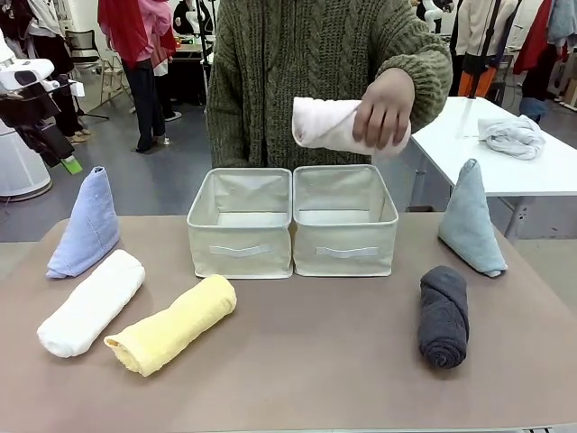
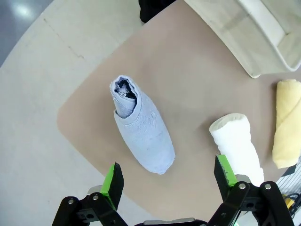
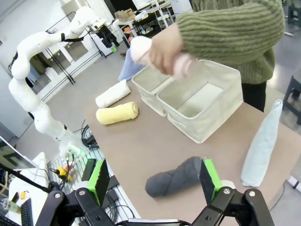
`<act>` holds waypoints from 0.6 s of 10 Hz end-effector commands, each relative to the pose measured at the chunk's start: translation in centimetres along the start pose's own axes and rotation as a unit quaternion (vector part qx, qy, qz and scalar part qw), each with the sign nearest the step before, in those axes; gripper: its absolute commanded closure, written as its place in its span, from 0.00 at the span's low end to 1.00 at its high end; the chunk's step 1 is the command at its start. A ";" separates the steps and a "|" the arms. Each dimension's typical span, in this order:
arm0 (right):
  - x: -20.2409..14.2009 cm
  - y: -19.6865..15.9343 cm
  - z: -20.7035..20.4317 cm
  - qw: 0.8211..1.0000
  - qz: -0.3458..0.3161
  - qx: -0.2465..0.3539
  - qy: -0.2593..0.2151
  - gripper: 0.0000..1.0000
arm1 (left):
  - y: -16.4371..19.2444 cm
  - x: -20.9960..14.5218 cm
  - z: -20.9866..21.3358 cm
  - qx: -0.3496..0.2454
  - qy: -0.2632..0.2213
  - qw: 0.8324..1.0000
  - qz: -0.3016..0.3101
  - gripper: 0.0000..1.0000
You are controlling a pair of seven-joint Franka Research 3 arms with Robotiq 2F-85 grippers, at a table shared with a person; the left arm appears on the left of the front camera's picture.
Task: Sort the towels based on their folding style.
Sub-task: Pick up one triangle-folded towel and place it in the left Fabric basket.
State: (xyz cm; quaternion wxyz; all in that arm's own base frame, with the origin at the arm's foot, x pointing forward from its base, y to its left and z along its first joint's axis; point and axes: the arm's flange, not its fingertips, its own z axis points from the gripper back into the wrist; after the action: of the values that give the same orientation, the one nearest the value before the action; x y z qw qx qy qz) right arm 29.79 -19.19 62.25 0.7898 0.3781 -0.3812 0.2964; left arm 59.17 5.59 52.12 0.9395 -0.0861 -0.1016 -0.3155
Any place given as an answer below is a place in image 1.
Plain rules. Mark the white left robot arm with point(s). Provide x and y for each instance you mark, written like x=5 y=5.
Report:
x=22 y=72

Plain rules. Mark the white cylindrical air purifier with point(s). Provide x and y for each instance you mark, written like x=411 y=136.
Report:
x=22 y=176

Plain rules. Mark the yellow towel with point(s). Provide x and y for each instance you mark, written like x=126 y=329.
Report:
x=171 y=325

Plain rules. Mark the lavender blue cone-folded towel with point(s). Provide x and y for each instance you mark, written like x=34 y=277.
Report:
x=85 y=234

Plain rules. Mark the cream fabric storage bin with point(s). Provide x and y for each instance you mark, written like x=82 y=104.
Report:
x=342 y=266
x=234 y=266

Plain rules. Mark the person's left forearm green sleeve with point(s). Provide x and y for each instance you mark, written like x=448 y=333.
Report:
x=428 y=76

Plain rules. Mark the light teal cone-folded towel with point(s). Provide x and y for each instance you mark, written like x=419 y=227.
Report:
x=471 y=225

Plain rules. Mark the hanging light blue garment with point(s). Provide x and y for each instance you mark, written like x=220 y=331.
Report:
x=563 y=20

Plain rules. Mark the white side table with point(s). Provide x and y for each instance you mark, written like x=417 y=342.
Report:
x=451 y=149

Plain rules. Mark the pink towel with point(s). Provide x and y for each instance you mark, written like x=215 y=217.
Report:
x=315 y=122

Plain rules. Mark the dark grey towel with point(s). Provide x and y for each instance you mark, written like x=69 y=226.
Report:
x=444 y=315

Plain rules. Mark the white folding step stool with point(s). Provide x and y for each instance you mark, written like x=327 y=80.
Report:
x=115 y=81

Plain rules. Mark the person's left hand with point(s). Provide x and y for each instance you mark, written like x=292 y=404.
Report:
x=383 y=108

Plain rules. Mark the hanging red garment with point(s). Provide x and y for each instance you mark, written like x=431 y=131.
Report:
x=536 y=40

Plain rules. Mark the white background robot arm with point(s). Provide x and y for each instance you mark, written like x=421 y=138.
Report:
x=196 y=18

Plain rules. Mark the person torso green knit sweater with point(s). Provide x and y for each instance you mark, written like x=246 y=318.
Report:
x=270 y=90

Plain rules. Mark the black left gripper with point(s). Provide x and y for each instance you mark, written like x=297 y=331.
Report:
x=47 y=142

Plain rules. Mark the person in orange trousers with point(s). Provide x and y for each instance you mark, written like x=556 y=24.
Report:
x=478 y=27

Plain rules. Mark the black tripod pole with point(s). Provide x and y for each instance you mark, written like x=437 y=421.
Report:
x=489 y=31

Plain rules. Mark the black mesh office chair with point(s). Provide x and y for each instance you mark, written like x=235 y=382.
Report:
x=83 y=45

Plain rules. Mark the person in red and pink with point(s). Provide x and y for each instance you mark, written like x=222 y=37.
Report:
x=130 y=36

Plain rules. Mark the person in dark clothes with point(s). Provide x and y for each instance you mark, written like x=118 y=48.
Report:
x=58 y=49

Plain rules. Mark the white towel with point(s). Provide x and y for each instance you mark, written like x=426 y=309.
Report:
x=90 y=306

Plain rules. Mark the crumpled white cloth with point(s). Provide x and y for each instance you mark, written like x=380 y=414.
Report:
x=509 y=135

